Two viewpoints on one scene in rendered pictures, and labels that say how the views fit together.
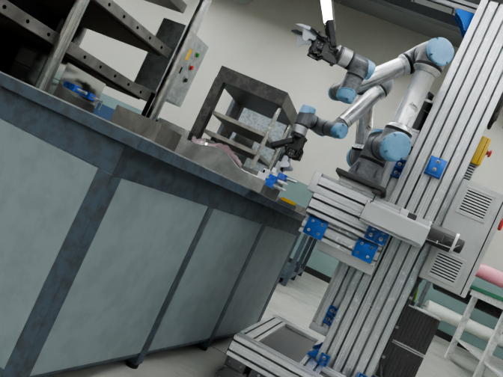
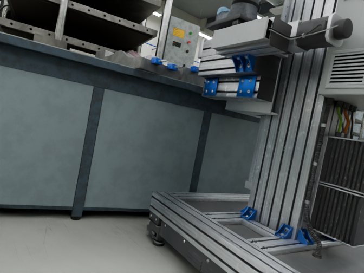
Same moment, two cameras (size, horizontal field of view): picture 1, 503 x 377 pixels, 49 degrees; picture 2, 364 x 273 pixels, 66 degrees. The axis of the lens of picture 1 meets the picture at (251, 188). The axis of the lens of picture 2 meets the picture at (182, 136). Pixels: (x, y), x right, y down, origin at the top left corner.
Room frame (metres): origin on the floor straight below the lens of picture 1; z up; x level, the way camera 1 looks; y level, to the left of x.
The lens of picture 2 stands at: (1.34, -1.13, 0.57)
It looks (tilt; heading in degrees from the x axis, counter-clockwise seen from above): 3 degrees down; 41
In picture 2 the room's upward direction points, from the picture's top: 11 degrees clockwise
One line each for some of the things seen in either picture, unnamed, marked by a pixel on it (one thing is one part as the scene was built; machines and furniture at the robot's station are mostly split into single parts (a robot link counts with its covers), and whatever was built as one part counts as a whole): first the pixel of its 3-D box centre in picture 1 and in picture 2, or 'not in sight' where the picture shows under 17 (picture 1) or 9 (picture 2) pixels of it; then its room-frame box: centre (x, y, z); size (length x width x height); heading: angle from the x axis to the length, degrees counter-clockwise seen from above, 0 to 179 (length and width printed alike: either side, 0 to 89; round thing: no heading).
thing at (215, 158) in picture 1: (213, 157); (135, 65); (2.36, 0.20, 0.86); 0.50 x 0.26 x 0.11; 85
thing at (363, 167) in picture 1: (367, 170); (242, 16); (2.41, -0.43, 1.09); 0.15 x 0.15 x 0.10
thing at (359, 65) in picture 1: (359, 66); not in sight; (2.23, -0.19, 1.43); 0.11 x 0.08 x 0.09; 100
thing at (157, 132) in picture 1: (146, 129); (49, 47); (1.97, 0.43, 0.84); 0.20 x 0.15 x 0.07; 68
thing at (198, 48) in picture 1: (132, 148); (167, 103); (3.18, 0.71, 0.74); 0.30 x 0.22 x 1.47; 158
